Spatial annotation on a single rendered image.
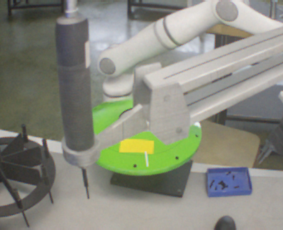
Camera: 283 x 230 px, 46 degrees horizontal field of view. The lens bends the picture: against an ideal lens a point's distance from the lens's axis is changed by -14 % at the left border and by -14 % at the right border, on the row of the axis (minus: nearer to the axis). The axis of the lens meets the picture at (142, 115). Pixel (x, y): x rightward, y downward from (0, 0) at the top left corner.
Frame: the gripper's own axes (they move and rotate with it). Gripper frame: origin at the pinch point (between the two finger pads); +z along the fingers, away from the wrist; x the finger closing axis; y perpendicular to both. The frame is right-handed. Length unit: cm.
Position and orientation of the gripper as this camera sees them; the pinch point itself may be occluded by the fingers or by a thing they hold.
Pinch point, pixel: (258, 161)
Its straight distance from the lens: 99.6
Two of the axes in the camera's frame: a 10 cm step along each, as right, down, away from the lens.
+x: -1.4, -5.7, 8.1
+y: 8.7, 3.1, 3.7
